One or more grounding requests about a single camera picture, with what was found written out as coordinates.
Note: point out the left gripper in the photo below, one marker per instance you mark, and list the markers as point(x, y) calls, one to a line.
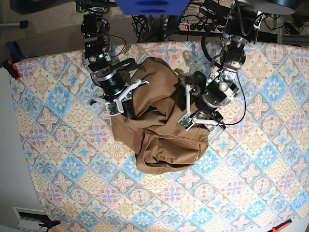
point(210, 94)

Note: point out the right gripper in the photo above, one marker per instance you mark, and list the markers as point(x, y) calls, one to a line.
point(112, 80)

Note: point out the brown t-shirt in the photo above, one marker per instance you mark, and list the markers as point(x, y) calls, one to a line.
point(160, 143)

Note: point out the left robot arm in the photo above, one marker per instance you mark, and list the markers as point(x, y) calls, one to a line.
point(241, 27)

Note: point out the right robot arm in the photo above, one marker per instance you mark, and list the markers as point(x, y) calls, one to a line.
point(97, 41)

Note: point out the white power strip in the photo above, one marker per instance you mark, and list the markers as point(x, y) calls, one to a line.
point(190, 27)

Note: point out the patterned tablecloth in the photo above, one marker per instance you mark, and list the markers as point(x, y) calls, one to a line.
point(254, 175)

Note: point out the red black clamp left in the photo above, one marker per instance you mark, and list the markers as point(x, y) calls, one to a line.
point(12, 69)

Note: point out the blue clamp upper left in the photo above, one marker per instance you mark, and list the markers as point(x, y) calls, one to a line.
point(16, 53)

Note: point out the blue black clamp bottom left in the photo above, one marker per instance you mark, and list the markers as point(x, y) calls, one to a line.
point(48, 223)

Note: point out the white floor vent box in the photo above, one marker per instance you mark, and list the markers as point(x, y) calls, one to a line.
point(29, 219)

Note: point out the orange clamp bottom right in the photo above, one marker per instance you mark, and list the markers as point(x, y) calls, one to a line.
point(281, 226)

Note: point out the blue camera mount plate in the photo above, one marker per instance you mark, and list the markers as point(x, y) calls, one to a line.
point(152, 7)

